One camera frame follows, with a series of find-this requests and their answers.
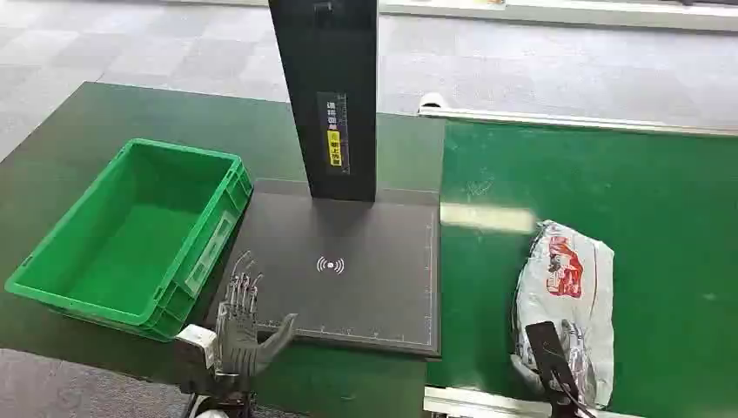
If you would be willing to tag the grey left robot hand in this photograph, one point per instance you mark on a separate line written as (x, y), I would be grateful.
(237, 340)

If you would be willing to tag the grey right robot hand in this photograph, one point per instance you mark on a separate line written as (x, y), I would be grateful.
(550, 360)

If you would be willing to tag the grey parcel bag red print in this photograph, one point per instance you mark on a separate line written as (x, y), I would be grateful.
(568, 277)

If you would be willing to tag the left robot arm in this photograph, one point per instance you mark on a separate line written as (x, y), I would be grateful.
(222, 395)

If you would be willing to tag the white label on crate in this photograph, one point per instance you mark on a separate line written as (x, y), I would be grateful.
(209, 254)

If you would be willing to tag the black scanner stand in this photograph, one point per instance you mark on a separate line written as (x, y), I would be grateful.
(357, 288)

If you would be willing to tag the green plastic crate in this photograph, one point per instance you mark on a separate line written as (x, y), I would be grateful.
(132, 248)

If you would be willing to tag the green conveyor belt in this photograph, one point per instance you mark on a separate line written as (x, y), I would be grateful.
(651, 242)

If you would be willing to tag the yellow black warning sticker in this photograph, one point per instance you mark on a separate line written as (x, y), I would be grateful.
(334, 135)

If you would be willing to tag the white conveyor roller cap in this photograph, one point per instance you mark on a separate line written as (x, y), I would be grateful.
(432, 101)

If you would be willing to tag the white baseboard strip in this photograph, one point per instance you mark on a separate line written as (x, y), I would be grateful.
(576, 14)

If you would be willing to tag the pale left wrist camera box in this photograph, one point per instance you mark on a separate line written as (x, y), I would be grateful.
(197, 341)

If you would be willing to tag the silver conveyor side rail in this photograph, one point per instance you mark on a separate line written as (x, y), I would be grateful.
(576, 121)
(484, 404)

